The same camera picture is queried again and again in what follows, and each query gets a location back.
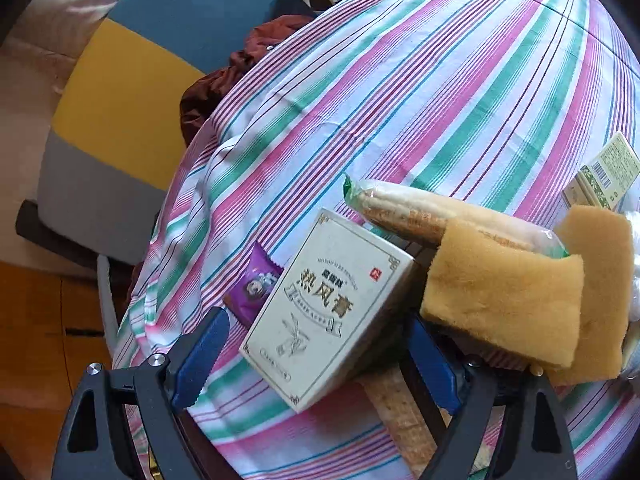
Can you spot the grey yellow blue chair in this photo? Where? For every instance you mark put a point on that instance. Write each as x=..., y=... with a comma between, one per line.
x=150, y=75

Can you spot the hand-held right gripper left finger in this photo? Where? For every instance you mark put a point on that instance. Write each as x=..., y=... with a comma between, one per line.
x=200, y=360

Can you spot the purple snack packet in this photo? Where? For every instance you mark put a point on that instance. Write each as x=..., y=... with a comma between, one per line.
x=252, y=285

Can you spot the dark red garment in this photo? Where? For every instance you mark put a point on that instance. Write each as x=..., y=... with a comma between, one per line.
x=210, y=95

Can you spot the cream and green printed box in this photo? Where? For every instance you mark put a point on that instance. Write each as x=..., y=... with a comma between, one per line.
x=607, y=170

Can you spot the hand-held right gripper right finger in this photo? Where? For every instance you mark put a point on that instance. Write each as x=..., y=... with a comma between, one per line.
x=440, y=367

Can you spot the yellow cake packet top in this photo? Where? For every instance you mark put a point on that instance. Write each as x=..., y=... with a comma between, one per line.
x=500, y=295

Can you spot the white printed carton box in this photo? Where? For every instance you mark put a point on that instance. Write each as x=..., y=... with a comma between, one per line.
x=320, y=310

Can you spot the striped tablecloth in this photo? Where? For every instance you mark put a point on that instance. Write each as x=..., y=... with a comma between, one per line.
x=400, y=85

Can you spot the cracker packet with green ends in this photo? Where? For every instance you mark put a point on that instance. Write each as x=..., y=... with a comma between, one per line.
x=400, y=210
x=405, y=425

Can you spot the yellow cake packet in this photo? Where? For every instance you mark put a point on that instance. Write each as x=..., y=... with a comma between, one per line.
x=500, y=295
x=607, y=285

